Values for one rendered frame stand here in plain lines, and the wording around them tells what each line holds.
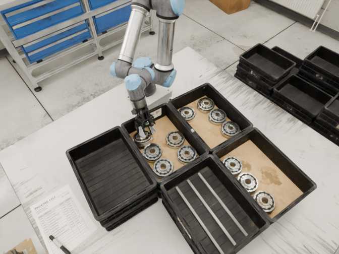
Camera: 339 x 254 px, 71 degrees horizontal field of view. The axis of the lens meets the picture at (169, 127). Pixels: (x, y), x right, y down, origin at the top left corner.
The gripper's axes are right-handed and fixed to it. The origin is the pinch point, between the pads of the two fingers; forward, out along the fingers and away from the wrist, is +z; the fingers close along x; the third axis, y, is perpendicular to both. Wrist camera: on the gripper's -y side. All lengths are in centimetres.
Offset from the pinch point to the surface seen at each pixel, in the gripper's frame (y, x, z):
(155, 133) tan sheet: -0.7, 5.3, 3.1
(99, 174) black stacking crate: 2.1, -31.7, 5.6
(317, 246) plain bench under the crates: 81, 36, 46
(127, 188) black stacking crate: 16.3, -23.9, 10.4
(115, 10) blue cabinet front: -186, 76, -33
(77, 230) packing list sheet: 11, -53, 23
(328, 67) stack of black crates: 2, 188, 34
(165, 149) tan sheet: 10.6, 3.8, 7.3
